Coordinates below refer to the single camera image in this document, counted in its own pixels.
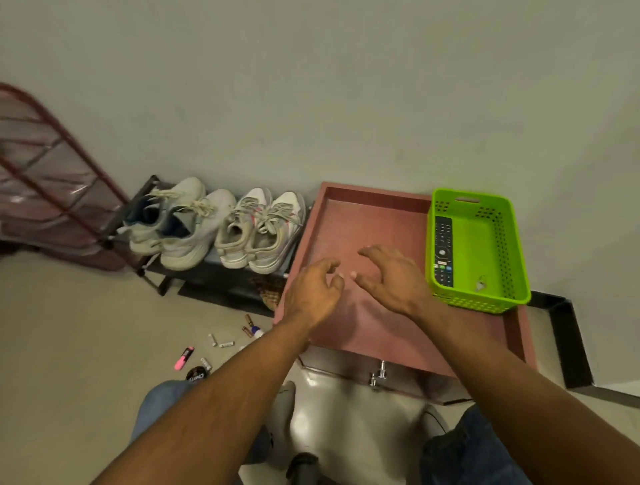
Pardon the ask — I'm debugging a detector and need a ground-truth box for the brown woven basket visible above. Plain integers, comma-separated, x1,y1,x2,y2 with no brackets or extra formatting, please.
249,275,287,312

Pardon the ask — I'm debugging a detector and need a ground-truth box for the black remote control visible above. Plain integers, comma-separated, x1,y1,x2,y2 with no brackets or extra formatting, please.
432,215,455,288

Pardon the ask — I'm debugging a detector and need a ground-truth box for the person's grey slipper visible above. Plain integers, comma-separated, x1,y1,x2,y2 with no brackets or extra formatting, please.
267,381,297,470
419,404,449,443

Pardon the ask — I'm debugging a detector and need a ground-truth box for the person's right forearm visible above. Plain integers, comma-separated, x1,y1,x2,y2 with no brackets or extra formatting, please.
412,298,640,485

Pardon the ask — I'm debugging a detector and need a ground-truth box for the black baseboard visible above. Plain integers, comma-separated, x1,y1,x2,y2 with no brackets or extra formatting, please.
527,291,640,408

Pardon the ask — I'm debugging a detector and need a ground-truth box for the white pink sneaker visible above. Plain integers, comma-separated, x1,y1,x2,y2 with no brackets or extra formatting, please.
215,187,273,270
246,191,307,275

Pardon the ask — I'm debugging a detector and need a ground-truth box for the person's right leg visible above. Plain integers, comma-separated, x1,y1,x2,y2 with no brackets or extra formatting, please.
419,403,533,485

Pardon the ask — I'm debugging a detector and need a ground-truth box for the black stool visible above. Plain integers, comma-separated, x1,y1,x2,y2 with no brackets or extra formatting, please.
285,452,321,485

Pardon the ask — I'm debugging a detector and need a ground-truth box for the person's right hand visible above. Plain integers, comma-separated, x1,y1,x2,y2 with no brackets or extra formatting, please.
349,244,433,320

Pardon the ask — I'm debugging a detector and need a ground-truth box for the black shoe rack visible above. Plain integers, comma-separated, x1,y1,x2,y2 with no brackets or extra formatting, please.
102,175,313,316

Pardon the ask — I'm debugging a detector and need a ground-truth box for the red-brown drawer cabinet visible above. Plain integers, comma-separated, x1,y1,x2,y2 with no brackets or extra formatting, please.
272,181,539,406

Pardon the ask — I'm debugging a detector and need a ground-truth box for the person's left forearm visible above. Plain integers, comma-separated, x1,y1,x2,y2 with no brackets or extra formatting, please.
92,317,313,485

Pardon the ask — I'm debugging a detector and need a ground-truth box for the person's left hand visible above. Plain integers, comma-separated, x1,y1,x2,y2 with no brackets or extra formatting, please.
281,258,346,330

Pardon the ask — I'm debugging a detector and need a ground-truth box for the green plastic basket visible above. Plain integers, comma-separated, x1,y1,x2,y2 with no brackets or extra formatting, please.
425,187,532,314

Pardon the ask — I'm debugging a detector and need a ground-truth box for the red metal rack plastic-wrapped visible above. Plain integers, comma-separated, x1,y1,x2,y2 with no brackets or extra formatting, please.
0,82,146,273

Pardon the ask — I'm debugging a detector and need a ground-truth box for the grey-blue sneaker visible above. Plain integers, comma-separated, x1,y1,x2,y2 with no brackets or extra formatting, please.
152,188,237,272
116,177,207,256

